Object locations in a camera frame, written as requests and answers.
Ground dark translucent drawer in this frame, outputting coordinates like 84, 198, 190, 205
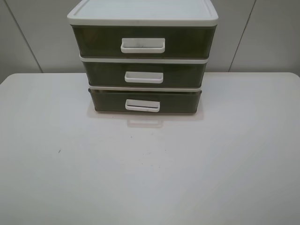
89, 89, 202, 114
72, 25, 216, 60
83, 62, 206, 88

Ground white plastic drawer cabinet frame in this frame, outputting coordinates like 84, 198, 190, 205
67, 0, 218, 92

